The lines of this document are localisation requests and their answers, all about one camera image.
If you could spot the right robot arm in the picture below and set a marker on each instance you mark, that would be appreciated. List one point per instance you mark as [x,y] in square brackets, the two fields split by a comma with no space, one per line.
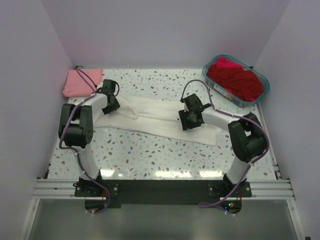
[247,137]

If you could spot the aluminium frame rail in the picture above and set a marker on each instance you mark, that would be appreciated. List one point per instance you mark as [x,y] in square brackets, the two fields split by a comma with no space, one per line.
[188,174]

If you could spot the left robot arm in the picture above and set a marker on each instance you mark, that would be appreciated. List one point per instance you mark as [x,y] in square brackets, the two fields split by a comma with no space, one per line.
[76,129]

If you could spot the teal plastic basket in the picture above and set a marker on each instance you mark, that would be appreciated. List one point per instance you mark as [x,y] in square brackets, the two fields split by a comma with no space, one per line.
[228,95]

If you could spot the folded pink t shirt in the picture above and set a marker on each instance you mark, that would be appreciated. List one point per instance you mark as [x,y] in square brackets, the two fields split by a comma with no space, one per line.
[82,82]

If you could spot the dark red t shirt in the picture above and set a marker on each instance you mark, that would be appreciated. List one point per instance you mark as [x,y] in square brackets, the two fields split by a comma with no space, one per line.
[244,84]

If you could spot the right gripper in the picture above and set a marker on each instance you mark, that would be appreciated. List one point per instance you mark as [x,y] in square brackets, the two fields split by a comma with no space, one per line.
[185,124]

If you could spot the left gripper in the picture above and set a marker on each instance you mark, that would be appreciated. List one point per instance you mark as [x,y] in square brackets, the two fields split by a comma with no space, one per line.
[115,106]

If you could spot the bright pink t shirt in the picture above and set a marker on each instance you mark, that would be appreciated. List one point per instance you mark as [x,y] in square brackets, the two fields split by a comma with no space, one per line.
[224,63]

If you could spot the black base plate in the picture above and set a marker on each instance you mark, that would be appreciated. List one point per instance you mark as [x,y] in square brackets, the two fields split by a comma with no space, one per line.
[202,193]

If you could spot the white t shirt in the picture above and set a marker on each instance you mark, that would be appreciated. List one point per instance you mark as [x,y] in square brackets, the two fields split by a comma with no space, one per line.
[155,117]

